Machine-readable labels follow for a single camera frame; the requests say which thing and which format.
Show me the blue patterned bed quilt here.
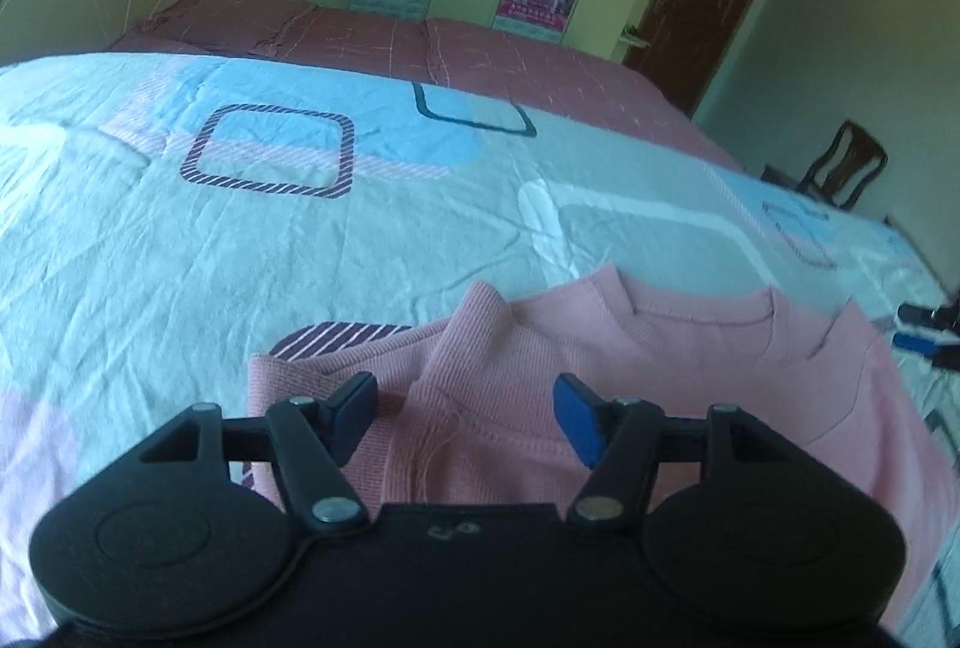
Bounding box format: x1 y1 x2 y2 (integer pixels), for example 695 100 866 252
0 52 960 648

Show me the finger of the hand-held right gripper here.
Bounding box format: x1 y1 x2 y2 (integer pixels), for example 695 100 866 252
898 305 960 329
892 333 960 359

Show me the pink sweatshirt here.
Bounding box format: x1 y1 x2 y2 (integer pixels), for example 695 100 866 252
241 265 950 626

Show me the dark wooden chair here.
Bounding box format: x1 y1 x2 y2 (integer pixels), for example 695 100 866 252
761 119 890 212

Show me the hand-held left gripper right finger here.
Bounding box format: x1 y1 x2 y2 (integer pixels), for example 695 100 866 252
553 374 792 533

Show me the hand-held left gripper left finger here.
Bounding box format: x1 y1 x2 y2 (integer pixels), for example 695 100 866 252
139 372 378 536

